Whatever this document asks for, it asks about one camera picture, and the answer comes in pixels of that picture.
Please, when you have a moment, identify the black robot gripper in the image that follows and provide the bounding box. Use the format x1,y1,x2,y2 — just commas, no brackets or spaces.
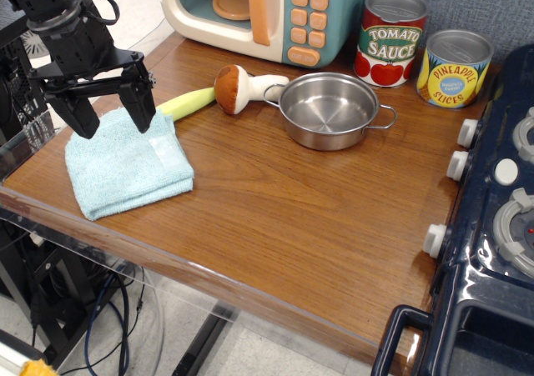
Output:
27,0,156,139

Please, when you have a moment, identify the silver two-handled pan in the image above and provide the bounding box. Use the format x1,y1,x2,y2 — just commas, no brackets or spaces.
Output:
263,72,397,152

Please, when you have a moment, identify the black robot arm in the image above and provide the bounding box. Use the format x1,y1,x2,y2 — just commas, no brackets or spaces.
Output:
8,0,156,139

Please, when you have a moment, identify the light blue folded towel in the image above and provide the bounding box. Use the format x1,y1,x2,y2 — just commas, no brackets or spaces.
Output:
65,108,194,221

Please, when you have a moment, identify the plush yellow-green vegetable toy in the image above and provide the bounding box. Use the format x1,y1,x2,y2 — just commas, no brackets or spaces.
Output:
157,88,215,122

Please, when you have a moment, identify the plush brown mushroom toy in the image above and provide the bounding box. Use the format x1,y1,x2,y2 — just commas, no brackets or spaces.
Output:
214,65,290,115

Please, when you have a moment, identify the teal cream toy microwave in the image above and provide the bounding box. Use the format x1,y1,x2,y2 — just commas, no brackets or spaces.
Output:
161,0,364,68

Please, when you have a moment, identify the black table leg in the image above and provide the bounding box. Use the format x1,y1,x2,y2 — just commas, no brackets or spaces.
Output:
171,312,232,376

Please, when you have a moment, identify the yellow sponge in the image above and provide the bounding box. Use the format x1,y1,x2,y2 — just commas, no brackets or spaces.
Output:
18,359,58,376

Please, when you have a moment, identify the tomato sauce can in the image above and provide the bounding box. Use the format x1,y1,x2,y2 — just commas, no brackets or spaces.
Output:
354,0,429,88

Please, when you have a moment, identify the pineapple slices can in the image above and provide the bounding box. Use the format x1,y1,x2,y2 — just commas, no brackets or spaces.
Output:
416,29,494,109

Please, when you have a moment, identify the white stove knob front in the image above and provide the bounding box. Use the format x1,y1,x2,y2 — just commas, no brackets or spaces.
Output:
423,224,447,258

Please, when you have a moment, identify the white stove knob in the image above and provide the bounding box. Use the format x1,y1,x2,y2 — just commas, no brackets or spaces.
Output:
423,224,447,258
457,119,478,148
446,151,469,182

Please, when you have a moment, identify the white stove knob middle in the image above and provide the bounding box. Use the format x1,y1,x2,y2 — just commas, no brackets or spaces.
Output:
446,151,469,182

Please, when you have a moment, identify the white stove knob rear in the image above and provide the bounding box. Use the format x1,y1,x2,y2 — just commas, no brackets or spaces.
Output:
457,119,478,148

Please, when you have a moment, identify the dark blue toy stove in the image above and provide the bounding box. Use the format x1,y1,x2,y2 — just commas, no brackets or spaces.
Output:
372,45,533,375

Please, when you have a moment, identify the black metal shelf frame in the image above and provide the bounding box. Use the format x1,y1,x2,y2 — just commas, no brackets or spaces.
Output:
1,220,114,368

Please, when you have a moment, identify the blue cable under table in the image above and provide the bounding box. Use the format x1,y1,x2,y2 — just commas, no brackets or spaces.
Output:
84,263,131,376

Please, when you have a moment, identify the black cable under table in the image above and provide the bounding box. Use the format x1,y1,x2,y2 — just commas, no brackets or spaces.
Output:
62,267,147,376

